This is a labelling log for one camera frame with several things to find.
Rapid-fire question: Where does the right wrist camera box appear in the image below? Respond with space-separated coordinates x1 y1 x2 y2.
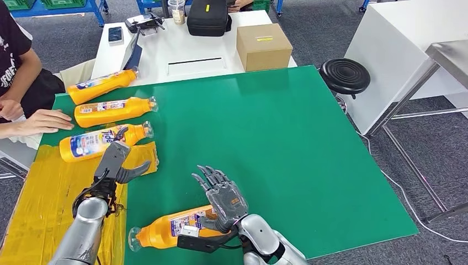
177 225 238 254

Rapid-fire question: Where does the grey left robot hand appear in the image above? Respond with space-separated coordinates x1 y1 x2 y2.
112 126 151 184

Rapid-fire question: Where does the person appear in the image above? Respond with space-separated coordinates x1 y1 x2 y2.
0 2 97 151
227 0 253 13

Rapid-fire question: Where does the blue steel shelf rack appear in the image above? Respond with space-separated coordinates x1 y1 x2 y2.
136 0 284 17

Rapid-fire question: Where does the orange detergent bottle clear cap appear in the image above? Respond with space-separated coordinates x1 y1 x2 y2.
127 204 235 253
59 121 155 163
74 96 158 128
67 68 140 105

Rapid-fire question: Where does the white desk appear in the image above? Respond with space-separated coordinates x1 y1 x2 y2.
91 9 297 87

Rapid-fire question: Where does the person's hand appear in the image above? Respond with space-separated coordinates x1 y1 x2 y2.
0 99 24 121
22 109 75 134

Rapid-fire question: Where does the green plastic crate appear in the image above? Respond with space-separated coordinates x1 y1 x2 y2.
251 0 272 12
0 0 35 11
41 0 87 10

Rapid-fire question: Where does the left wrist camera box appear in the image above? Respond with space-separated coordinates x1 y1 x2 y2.
94 140 131 180

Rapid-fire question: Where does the blue metal trolley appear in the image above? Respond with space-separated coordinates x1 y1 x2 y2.
5 0 110 27

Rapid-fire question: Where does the clear plastic hand wrap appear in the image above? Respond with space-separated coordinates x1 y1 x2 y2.
206 181 249 229

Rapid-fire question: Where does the brown cardboard box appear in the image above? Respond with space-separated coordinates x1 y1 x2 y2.
236 23 293 72

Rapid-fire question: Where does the clear plastic drink cup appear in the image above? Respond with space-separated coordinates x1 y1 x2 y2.
168 0 187 25

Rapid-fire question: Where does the black remote controller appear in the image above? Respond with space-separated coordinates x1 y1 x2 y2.
124 13 165 35

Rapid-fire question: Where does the black round stool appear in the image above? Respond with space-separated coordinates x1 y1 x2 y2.
318 58 371 99

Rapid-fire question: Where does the white floor cable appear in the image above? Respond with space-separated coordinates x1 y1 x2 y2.
356 131 468 244

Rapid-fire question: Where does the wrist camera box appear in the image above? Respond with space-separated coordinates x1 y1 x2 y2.
94 140 131 180
177 225 238 254

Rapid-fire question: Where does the grey bench seat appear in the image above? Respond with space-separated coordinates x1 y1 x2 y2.
0 139 38 180

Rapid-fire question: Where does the white cabinet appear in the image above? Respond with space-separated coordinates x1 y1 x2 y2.
343 0 468 135

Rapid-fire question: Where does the smartphone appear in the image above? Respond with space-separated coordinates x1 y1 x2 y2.
108 26 124 45

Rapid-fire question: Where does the black carrying case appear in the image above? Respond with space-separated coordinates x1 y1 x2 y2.
187 0 232 38

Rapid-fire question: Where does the yellow plastic film sheet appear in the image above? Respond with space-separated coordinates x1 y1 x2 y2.
0 124 159 265

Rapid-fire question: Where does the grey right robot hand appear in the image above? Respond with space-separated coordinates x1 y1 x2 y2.
191 165 249 233

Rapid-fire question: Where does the tablet in dark cover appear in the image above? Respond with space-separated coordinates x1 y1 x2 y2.
120 28 143 72

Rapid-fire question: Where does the steel frame table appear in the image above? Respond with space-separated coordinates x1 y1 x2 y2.
365 39 468 225

